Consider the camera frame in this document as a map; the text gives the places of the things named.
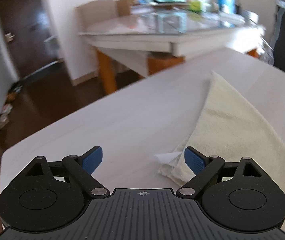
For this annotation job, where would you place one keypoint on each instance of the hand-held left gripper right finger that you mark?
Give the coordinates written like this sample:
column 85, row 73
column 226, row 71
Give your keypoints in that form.
column 194, row 160

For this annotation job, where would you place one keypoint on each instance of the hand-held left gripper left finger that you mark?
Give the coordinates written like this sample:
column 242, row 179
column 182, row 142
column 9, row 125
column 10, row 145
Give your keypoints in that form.
column 92, row 160

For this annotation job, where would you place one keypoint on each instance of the cream towel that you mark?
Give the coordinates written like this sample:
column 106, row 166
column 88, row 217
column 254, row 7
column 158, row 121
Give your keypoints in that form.
column 232, row 130

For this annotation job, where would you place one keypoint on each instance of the white dining table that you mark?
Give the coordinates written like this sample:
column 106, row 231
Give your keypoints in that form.
column 137, row 43

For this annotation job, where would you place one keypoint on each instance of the cardboard box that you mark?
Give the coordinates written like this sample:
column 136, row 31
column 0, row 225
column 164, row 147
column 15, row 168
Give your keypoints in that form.
column 95, row 15

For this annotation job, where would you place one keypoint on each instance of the dark brown door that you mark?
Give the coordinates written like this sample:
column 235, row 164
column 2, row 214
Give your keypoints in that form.
column 25, row 30

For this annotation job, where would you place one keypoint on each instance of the green tissue box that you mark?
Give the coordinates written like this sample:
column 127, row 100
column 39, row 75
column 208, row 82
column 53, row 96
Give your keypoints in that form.
column 196, row 5

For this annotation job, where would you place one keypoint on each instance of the brown cardboard piece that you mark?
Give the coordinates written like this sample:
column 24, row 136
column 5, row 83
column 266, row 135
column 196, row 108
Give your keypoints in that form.
column 124, row 7

